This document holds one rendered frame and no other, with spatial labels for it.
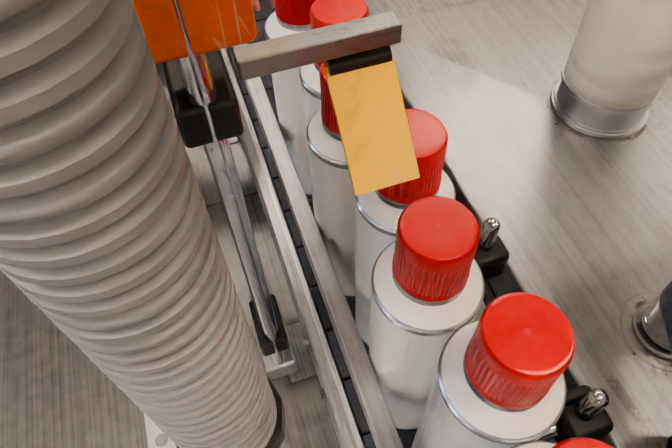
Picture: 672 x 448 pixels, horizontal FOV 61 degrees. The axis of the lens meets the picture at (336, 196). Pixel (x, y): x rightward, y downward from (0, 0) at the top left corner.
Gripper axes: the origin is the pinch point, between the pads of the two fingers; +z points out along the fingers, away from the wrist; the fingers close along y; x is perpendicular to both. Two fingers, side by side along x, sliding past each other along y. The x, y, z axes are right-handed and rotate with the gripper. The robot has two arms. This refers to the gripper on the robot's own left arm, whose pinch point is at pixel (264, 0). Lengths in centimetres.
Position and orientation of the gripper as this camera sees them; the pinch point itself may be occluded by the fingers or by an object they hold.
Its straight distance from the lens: 61.6
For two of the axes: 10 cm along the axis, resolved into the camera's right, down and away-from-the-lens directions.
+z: 2.3, 9.4, 2.5
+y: 9.5, -2.7, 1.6
